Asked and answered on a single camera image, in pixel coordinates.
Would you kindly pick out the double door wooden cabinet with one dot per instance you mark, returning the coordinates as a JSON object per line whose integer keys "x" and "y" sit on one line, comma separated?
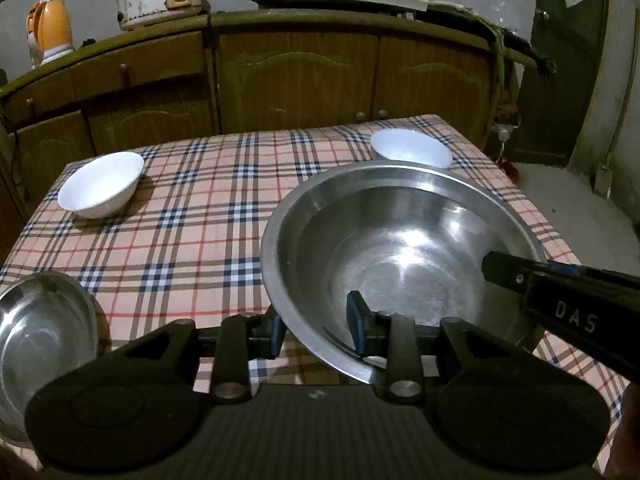
{"x": 325, "y": 75}

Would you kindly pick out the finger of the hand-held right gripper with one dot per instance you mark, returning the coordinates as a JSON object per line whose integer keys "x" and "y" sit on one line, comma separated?
{"x": 565, "y": 269}
{"x": 505, "y": 272}

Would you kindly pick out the wooden cabinet with drawers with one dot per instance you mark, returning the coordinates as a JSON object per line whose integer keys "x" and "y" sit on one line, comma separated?
{"x": 125, "y": 100}

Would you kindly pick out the plaid tablecloth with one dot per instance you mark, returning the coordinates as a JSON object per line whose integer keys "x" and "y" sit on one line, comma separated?
{"x": 210, "y": 225}

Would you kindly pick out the cardboard piece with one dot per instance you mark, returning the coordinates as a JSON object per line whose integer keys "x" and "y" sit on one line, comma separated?
{"x": 603, "y": 182}

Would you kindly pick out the white ceramic bowl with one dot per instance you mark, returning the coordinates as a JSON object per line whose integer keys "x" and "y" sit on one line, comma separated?
{"x": 102, "y": 185}
{"x": 410, "y": 147}

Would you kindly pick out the orange electric kettle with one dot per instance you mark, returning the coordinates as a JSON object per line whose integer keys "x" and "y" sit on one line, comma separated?
{"x": 50, "y": 30}

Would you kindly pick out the brown sack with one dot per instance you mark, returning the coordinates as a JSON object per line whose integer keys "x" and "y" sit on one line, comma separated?
{"x": 507, "y": 107}

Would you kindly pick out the person's right forearm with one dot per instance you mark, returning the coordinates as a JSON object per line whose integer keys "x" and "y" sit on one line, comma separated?
{"x": 629, "y": 435}

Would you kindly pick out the metal door knob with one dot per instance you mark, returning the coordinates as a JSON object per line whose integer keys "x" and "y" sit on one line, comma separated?
{"x": 542, "y": 13}

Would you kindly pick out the large steel plate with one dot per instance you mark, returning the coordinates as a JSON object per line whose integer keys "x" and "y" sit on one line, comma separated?
{"x": 400, "y": 240}

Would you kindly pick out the white round bulb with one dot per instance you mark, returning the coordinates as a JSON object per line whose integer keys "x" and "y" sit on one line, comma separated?
{"x": 503, "y": 131}

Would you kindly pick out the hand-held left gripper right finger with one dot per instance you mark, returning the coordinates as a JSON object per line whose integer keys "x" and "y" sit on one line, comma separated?
{"x": 356, "y": 320}

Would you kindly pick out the dark green door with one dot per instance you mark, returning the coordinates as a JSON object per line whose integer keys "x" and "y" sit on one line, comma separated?
{"x": 565, "y": 85}

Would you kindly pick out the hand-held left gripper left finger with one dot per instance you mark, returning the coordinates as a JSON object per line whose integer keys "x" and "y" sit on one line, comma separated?
{"x": 276, "y": 334}

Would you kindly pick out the small steel bowl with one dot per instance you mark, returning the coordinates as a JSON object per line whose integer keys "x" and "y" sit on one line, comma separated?
{"x": 45, "y": 345}

